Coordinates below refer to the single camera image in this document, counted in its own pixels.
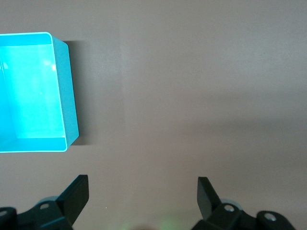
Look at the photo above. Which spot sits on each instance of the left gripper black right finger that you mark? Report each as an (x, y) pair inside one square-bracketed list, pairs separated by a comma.
[(208, 203)]

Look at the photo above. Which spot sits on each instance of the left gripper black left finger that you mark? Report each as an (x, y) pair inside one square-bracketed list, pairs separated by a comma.
[(72, 201)]

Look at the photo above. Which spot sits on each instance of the teal plastic bin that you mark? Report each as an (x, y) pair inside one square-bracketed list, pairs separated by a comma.
[(31, 91)]

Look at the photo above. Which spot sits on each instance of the brown table mat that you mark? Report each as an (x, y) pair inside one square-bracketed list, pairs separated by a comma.
[(180, 83)]

